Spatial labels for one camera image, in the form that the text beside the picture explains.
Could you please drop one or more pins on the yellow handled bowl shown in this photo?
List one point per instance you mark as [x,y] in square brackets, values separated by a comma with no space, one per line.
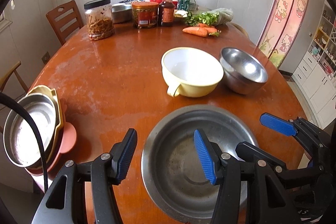
[190,72]

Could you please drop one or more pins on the hello kitty door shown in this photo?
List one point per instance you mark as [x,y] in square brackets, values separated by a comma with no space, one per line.
[281,28]

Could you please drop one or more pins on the bag of green vegetables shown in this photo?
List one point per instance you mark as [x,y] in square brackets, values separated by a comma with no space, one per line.
[211,18]

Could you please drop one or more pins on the white cabinet shelf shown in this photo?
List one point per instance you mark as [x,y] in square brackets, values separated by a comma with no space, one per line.
[315,74]

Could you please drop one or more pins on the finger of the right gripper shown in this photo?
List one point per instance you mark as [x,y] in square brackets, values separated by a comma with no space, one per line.
[250,153]
[287,128]

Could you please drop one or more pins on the jar with orange lid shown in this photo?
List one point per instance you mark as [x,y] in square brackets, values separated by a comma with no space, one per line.
[144,14]

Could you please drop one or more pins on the front carrot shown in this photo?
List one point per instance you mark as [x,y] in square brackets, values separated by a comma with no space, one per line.
[197,31]

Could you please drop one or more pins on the dark sauce bottle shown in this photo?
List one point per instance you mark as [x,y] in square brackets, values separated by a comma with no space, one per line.
[166,13]

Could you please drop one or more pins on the carrot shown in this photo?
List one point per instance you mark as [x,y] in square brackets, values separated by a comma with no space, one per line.
[197,31]
[211,30]

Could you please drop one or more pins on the yellow dish in stack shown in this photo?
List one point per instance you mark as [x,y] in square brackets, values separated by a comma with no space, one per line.
[59,123]

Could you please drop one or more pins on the pink dish in stack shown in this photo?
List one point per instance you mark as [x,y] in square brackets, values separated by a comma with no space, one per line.
[67,137]

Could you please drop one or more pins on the steel basin at back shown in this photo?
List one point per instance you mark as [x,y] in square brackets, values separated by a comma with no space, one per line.
[121,13]

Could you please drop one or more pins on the large steel plate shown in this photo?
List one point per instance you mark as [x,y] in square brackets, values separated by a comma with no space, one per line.
[171,171]

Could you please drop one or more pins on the steel pan on stack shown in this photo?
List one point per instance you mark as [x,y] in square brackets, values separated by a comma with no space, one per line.
[20,143]

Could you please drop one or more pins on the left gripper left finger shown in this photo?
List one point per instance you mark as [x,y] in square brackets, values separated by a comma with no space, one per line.
[122,155]

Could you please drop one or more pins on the steel bowl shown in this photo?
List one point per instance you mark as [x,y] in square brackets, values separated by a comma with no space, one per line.
[243,73]

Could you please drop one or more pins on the jar with black lid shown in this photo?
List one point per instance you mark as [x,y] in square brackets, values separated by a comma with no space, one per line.
[99,19]

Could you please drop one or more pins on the rear carrot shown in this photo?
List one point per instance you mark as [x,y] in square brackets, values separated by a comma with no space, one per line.
[211,30]

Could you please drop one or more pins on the wooden chair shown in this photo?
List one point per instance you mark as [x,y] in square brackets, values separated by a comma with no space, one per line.
[65,20]

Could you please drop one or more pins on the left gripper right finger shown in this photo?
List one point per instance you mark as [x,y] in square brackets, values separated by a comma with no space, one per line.
[210,156]

